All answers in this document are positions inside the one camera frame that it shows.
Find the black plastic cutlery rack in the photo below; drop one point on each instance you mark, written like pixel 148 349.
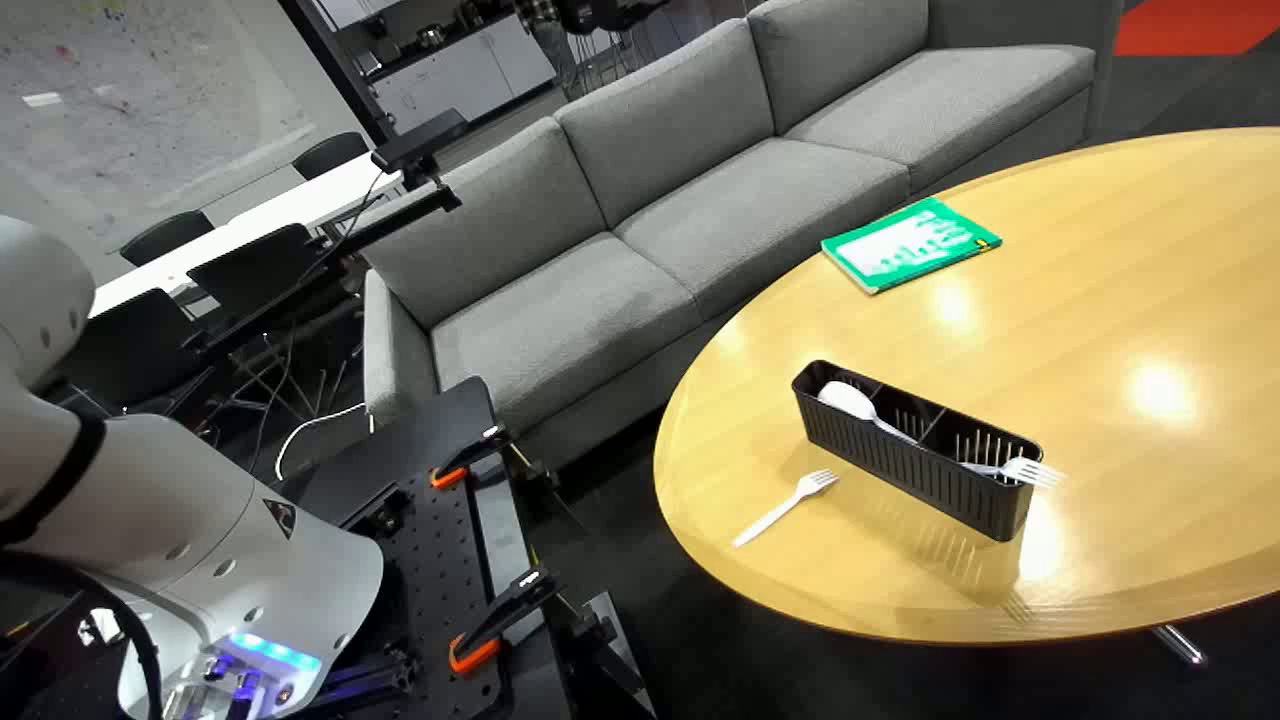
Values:
pixel 904 452

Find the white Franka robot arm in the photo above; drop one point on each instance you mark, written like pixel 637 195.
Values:
pixel 161 520

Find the grey fabric sofa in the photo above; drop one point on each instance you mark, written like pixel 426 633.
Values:
pixel 641 173

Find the white plastic fork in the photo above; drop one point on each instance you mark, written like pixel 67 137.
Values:
pixel 787 506

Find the white plastic spoon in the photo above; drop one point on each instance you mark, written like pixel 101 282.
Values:
pixel 841 399

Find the orange black clamp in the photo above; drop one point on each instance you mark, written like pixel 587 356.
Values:
pixel 482 646
pixel 461 475

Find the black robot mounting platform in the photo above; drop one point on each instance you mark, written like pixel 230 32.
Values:
pixel 401 452

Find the green book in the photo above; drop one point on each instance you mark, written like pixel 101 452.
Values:
pixel 911 247

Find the grey background cabinet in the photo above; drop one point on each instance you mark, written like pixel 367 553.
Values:
pixel 461 67

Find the black office chair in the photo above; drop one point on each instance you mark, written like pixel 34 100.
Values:
pixel 253 264
pixel 165 233
pixel 328 148

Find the white plastic knife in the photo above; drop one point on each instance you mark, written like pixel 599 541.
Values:
pixel 1026 468

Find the white long desk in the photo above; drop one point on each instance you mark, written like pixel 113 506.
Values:
pixel 253 221

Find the metal table foot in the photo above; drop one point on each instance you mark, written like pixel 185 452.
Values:
pixel 1178 646

